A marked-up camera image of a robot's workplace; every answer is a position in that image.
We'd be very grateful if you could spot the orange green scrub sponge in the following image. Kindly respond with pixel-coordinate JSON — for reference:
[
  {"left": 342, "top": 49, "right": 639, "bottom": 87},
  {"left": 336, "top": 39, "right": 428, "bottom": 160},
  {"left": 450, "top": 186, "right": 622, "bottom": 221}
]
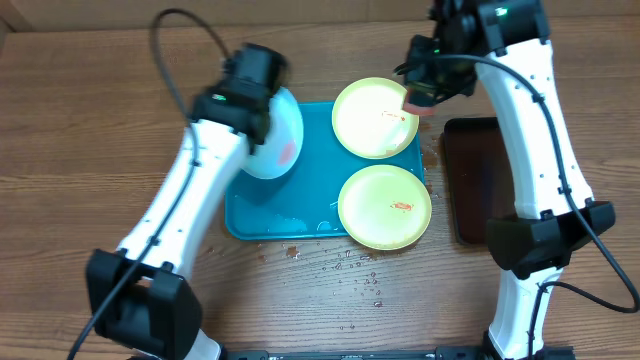
[{"left": 402, "top": 89, "right": 435, "bottom": 116}]

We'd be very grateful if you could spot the light blue plate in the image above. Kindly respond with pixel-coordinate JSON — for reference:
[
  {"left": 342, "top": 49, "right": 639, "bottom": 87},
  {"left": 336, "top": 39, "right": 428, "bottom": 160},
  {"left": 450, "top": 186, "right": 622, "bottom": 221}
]
[{"left": 243, "top": 87, "right": 304, "bottom": 180}]

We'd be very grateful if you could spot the yellow plate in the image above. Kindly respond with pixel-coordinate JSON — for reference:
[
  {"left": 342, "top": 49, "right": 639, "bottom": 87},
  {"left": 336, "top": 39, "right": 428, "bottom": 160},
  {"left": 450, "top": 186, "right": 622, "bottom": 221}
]
[
  {"left": 332, "top": 77, "right": 419, "bottom": 159},
  {"left": 337, "top": 165, "right": 432, "bottom": 251}
]

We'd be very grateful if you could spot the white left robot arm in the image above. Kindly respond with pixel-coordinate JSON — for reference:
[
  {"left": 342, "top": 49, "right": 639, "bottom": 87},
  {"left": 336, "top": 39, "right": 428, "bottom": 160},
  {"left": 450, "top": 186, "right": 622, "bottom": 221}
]
[{"left": 79, "top": 43, "right": 287, "bottom": 359}]

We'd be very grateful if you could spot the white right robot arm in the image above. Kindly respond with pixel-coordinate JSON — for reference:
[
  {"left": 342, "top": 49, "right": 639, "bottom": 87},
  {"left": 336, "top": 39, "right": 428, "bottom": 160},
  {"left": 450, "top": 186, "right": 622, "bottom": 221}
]
[{"left": 397, "top": 1, "right": 614, "bottom": 359}]

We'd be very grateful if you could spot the teal plastic tray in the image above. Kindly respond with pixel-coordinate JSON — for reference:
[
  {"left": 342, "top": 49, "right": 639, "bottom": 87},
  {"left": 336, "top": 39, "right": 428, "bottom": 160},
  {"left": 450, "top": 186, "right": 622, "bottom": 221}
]
[{"left": 224, "top": 102, "right": 424, "bottom": 241}]

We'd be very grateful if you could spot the black water tray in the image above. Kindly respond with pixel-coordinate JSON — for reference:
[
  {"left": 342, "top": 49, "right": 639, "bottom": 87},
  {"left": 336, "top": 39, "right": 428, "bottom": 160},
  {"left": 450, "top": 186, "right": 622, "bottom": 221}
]
[{"left": 441, "top": 117, "right": 515, "bottom": 246}]

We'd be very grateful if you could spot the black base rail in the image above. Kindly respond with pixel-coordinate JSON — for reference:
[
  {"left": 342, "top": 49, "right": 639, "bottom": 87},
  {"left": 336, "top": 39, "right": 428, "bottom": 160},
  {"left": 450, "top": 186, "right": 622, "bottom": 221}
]
[{"left": 220, "top": 346, "right": 499, "bottom": 360}]

